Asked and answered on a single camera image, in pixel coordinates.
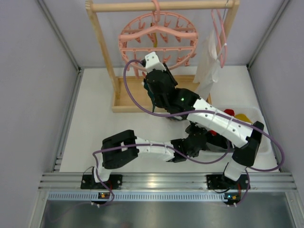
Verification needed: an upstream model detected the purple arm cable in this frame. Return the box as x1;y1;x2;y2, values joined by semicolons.
92;140;231;207
123;59;285;207

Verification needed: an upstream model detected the wooden clothes rack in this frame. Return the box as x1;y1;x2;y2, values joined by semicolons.
85;0;240;113

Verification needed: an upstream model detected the aluminium mounting rail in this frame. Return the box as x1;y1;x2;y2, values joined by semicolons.
38;172;297;192

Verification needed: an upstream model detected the white perforated plastic basket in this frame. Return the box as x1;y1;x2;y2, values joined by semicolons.
218;105;272;155

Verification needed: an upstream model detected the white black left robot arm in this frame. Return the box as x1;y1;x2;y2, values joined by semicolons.
93;123;208;183

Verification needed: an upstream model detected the yellow sock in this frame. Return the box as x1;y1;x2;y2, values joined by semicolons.
235;114;253;124
149;32;158;48

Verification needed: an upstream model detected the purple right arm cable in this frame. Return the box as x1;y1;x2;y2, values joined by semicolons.
123;59;285;207

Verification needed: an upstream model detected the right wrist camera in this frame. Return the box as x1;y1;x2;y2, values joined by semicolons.
142;51;166;73

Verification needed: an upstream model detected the red green christmas sock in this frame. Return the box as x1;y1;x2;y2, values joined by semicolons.
143;78;156;113

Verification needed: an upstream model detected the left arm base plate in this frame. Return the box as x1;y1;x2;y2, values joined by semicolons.
80;174;123;190

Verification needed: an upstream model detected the grey slotted cable duct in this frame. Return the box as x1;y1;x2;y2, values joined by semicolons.
48;191;238;202

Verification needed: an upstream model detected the pink clothes hanger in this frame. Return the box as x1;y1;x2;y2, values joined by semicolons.
211;9;227;68

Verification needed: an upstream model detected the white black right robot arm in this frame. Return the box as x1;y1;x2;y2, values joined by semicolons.
142;59;264;182

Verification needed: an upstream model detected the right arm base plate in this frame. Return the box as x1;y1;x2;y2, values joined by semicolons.
206;174;248;190

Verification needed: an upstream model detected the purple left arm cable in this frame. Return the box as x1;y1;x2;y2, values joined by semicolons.
92;140;231;207

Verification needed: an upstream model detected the white cloth garment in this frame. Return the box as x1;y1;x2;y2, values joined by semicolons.
193;31;220;100

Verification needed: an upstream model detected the red sock with pompom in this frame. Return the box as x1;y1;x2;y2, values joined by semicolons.
209;130;217;136
224;109;235;116

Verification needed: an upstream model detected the pink round clip hanger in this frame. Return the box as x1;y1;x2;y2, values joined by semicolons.
118;0;198;69

